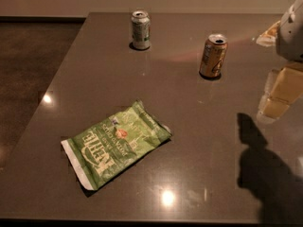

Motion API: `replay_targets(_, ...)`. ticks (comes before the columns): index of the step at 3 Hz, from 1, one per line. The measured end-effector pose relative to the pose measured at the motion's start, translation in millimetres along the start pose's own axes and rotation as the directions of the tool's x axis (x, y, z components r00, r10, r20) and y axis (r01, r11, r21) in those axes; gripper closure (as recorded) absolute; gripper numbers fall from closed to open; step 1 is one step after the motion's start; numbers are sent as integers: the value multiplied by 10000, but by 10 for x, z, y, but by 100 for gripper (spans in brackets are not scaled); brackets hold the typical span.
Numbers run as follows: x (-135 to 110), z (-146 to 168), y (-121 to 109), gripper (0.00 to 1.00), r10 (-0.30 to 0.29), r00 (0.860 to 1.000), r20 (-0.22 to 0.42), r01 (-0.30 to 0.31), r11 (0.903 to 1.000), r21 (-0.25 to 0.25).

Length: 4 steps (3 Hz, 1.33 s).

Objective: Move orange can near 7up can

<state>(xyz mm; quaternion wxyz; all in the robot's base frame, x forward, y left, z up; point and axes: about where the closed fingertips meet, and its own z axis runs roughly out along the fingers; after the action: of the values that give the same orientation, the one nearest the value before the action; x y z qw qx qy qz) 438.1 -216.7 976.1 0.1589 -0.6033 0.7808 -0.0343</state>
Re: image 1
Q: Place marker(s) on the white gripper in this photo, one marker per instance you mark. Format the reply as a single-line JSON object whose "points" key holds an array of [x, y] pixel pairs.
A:
{"points": [[291, 37]]}

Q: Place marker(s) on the green white 7up can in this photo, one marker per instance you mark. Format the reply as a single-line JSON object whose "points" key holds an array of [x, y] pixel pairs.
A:
{"points": [[141, 23]]}

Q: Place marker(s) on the green kettle chips bag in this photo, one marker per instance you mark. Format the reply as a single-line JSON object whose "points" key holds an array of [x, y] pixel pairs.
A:
{"points": [[106, 149]]}

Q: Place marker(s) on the orange soda can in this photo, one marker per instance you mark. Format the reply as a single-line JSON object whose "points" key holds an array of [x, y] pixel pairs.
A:
{"points": [[213, 56]]}

